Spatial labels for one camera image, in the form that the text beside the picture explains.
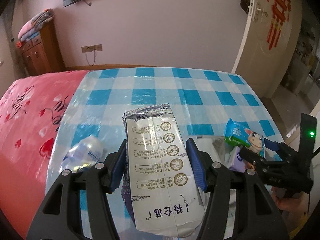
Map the white door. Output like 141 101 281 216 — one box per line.
231 0 304 98

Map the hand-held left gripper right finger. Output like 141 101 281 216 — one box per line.
185 138 284 240

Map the blue checked plastic tablecloth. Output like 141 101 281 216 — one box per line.
44 67 286 240

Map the wall power socket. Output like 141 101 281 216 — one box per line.
81 44 103 53

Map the crushed clear plastic bottle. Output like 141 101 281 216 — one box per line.
60 135 104 174

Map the white plastic bag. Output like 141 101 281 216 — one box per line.
187 135 237 205

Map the pink heart print blanket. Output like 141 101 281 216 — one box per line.
0 70 91 233

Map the metal door handle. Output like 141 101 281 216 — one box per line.
249 1 268 23

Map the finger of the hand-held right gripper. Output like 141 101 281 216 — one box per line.
239 147 270 176
262 137 298 162

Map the white milk carton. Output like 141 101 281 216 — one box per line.
121 102 202 238

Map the purple and white packet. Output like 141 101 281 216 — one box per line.
226 146 250 173

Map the blue green snack packet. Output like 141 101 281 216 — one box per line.
224 118 267 159

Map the folded blue blanket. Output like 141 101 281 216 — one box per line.
20 29 41 43

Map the person's right hand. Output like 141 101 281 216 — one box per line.
271 186 308 215

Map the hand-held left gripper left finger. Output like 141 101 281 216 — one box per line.
26 139 128 240

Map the folded pink floral blanket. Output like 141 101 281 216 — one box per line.
17 8 54 41

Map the wooden cabinet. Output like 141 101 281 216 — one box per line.
19 19 66 77

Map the red paper door decoration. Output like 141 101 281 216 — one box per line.
264 0 292 51

